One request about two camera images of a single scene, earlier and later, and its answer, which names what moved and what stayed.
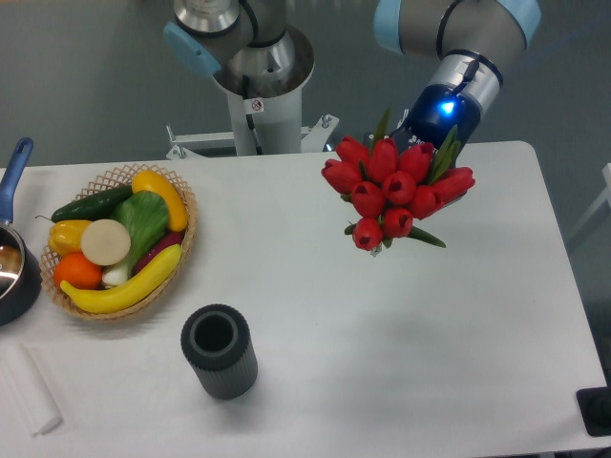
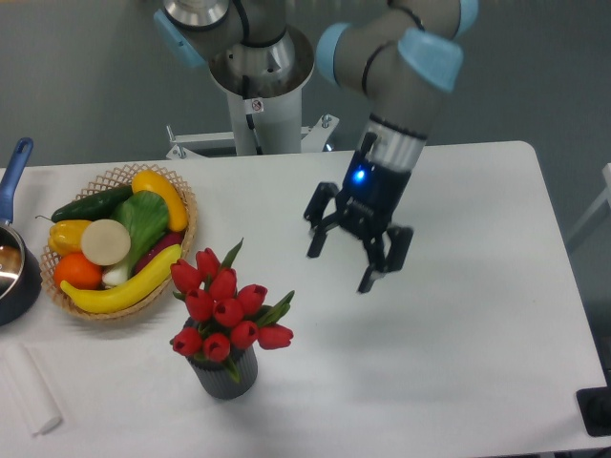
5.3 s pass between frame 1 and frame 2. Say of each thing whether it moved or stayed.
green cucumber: stayed
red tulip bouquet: moved
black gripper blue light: moved
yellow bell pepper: stayed
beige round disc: stayed
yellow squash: stayed
